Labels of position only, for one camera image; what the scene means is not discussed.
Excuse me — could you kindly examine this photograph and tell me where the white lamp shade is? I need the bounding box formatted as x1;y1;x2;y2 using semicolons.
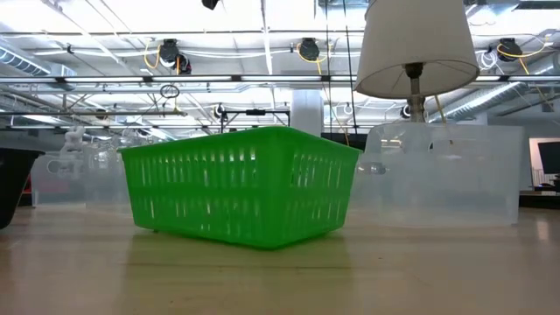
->
353;0;481;101

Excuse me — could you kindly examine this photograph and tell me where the silver lamp base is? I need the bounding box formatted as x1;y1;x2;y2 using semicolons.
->
402;62;429;124

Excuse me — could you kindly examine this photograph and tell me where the black gantry frame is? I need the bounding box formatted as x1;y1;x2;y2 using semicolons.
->
220;108;292;135

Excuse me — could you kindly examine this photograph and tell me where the black hanging cable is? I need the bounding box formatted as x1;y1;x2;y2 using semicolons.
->
343;0;358;135

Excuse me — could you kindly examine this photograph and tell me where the silver ventilation duct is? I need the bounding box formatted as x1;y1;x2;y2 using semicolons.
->
428;65;560;124

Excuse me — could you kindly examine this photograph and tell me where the dark computer monitor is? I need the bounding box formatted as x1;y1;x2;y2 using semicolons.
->
536;140;560;176

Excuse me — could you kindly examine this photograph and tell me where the green plastic basket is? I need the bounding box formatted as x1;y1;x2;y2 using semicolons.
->
116;125;364;251

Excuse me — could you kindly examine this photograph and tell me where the yellow hanging cable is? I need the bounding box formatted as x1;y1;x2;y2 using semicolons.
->
432;94;454;145

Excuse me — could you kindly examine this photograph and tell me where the black ceiling cable reel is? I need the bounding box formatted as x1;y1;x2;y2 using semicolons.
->
157;38;181;67
299;37;321;62
497;37;521;62

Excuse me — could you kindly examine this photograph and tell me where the white pillar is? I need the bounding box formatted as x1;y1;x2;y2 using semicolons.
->
290;89;325;137

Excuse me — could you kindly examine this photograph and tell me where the clear plastic bin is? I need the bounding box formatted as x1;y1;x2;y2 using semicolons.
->
29;148;88;207
349;122;526;228
83;135;135;216

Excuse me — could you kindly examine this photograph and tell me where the black plastic basket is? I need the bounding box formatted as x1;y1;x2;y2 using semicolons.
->
0;147;46;231

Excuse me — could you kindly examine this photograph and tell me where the ceiling light rail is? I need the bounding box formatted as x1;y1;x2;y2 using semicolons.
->
0;73;560;85

